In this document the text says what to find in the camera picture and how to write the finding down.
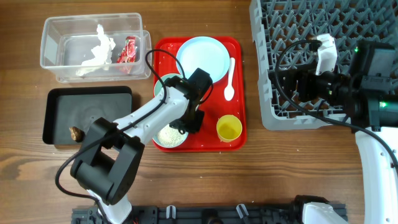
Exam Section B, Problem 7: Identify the yellow cup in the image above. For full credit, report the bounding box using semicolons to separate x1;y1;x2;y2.
216;114;243;142

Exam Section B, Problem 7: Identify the white rice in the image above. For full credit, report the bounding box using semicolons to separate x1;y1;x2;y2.
156;124;188;148

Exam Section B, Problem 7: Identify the blue bowl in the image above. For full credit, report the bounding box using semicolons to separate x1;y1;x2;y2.
151;124;189;149

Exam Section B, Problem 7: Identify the brown food scrap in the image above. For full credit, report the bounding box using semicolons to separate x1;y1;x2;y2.
69;126;85;142

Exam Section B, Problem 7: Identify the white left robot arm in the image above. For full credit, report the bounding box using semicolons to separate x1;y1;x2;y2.
70;68;213;223

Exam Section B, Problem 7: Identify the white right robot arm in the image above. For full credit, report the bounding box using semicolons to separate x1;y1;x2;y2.
273;39;397;223

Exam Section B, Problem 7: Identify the grey dishwasher rack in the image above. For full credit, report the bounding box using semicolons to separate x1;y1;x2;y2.
249;0;397;131

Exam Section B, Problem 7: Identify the clear plastic waste bin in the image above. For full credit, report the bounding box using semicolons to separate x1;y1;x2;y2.
40;12;152;83

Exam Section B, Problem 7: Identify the black waste tray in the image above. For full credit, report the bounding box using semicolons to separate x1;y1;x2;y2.
42;86;132;145

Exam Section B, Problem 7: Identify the light blue plate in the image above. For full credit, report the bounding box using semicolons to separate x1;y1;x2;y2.
176;36;230;83

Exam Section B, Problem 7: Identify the white plastic spoon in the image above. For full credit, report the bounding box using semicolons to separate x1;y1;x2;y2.
224;57;236;101

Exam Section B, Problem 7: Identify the green bowl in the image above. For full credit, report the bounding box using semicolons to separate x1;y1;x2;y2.
154;73;183;96

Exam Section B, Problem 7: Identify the red serving tray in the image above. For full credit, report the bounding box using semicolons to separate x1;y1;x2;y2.
152;36;247;152

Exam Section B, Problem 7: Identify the red snack wrapper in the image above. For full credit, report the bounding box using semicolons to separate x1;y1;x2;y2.
116;36;137;63

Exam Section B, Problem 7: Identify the white crumpled tissue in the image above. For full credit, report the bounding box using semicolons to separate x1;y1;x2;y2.
76;24;116;77

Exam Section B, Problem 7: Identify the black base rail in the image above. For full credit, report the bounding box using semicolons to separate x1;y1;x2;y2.
71;203;348;224

